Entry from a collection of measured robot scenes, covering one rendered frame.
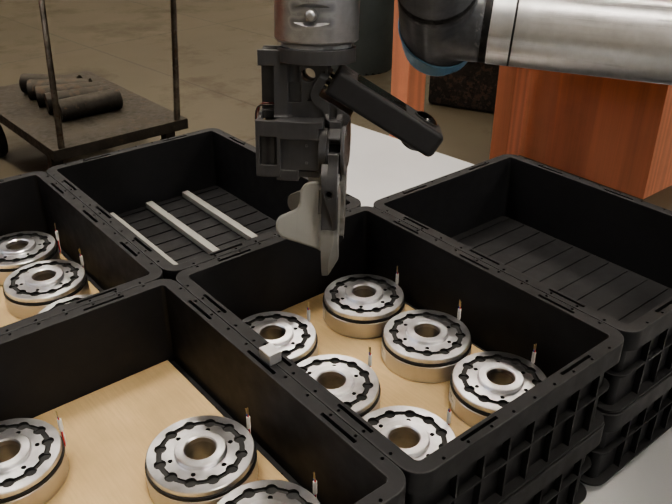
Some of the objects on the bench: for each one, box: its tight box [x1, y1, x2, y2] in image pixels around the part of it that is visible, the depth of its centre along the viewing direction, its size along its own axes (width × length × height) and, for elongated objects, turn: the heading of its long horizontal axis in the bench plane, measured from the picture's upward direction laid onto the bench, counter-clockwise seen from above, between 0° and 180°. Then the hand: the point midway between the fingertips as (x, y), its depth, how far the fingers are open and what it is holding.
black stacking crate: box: [580, 373, 672, 486], centre depth 103 cm, size 40×30×12 cm
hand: (336, 252), depth 73 cm, fingers open, 5 cm apart
